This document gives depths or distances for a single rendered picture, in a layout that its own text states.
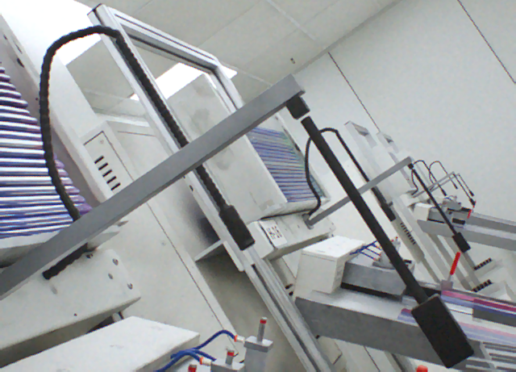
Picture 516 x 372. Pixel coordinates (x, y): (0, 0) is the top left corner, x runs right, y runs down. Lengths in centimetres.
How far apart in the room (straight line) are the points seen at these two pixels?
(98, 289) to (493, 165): 747
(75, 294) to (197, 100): 103
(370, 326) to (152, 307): 43
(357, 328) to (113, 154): 59
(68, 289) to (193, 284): 90
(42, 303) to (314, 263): 113
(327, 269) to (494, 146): 648
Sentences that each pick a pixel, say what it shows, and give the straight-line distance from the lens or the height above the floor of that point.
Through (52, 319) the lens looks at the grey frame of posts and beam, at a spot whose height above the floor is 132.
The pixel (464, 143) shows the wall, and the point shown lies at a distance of 835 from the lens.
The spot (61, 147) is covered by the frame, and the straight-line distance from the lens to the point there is 107.
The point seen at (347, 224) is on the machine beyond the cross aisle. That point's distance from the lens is 531.
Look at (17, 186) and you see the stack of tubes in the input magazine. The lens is 89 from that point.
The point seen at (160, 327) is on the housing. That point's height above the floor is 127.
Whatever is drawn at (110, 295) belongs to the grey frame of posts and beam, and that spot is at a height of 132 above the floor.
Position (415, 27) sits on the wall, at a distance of 847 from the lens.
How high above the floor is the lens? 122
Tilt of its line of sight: 7 degrees up
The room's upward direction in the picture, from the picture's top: 32 degrees counter-clockwise
